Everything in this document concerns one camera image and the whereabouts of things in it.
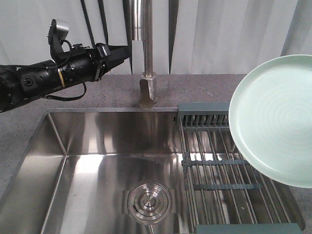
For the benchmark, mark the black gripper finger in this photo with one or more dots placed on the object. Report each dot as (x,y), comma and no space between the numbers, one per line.
(110,57)

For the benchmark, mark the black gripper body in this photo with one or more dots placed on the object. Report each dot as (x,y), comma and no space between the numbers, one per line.
(82,64)

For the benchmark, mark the light green round plate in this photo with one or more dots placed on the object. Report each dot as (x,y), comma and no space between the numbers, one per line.
(270,119)

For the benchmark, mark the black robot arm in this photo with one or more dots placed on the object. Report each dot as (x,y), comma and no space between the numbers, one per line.
(22,84)

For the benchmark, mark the steel dish drying rack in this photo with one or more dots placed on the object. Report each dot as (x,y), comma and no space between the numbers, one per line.
(225,194)

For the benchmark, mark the stainless steel faucet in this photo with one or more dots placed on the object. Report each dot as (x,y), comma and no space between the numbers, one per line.
(141,15)

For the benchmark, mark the white pleated curtain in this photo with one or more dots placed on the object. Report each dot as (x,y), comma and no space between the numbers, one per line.
(189,36)

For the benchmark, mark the stainless steel sink basin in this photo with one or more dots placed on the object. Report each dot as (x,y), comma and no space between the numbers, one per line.
(77,164)

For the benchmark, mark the round steel sink drain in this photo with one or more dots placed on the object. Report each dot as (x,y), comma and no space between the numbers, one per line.
(149,203)

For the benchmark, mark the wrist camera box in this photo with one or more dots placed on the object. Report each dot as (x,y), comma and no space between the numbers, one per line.
(58,31)

